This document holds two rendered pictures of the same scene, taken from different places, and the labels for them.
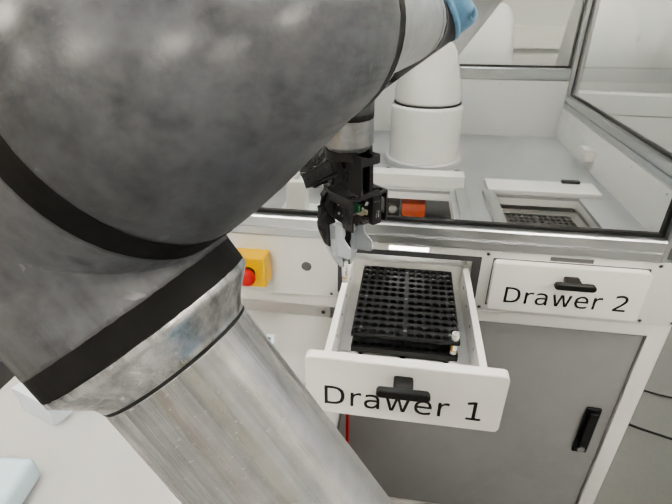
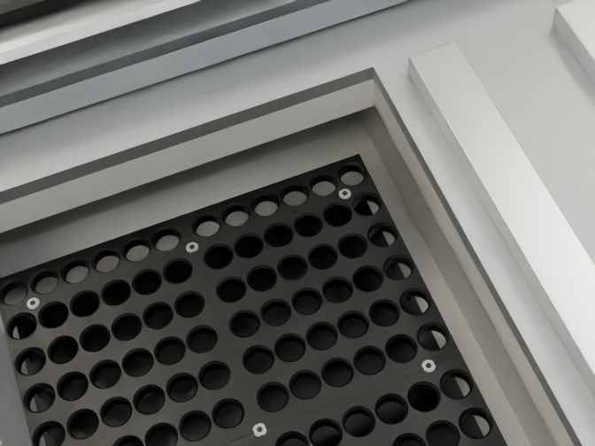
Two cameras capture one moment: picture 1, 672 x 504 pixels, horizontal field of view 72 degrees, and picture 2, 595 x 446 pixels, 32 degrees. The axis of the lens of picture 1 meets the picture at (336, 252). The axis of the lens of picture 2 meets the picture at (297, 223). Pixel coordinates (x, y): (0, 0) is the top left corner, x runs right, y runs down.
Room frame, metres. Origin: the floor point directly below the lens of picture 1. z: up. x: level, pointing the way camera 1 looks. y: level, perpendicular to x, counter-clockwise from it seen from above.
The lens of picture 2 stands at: (1.12, -0.52, 1.29)
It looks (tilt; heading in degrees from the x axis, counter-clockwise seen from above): 57 degrees down; 158
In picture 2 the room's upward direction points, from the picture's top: 8 degrees counter-clockwise
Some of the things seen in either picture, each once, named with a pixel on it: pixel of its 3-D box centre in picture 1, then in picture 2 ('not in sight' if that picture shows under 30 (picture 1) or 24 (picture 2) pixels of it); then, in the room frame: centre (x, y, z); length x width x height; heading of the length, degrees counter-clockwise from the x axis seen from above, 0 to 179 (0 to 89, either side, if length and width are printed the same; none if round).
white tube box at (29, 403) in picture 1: (66, 382); not in sight; (0.60, 0.48, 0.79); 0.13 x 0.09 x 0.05; 154
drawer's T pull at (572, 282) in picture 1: (573, 283); not in sight; (0.74, -0.45, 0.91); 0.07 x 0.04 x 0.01; 81
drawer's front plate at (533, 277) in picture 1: (565, 290); not in sight; (0.77, -0.46, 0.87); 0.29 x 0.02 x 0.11; 81
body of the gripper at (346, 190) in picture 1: (352, 185); not in sight; (0.67, -0.03, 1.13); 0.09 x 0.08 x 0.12; 37
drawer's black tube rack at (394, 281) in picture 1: (404, 313); not in sight; (0.70, -0.13, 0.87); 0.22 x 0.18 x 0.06; 171
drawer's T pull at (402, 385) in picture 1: (403, 387); not in sight; (0.47, -0.09, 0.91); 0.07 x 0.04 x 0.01; 81
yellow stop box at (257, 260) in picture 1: (251, 268); not in sight; (0.85, 0.18, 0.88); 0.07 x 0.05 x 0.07; 81
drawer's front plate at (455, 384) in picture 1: (402, 390); not in sight; (0.50, -0.10, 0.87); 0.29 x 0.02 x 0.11; 81
